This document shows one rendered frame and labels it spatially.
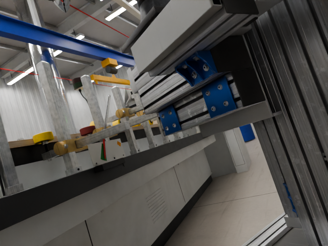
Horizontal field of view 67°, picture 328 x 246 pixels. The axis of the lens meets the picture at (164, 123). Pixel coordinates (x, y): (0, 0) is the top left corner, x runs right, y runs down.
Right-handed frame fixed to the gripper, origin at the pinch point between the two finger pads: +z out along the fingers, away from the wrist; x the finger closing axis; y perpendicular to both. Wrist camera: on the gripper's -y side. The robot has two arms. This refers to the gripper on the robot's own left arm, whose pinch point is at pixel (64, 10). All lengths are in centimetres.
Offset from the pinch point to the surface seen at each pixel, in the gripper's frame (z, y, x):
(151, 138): 56, -53, 51
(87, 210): 77, -14, -10
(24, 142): 43, -27, -23
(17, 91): -285, -900, 78
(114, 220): 93, -52, 11
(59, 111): 36.6, -11.5, -9.6
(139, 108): 38, -34, 39
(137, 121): 48, -12, 23
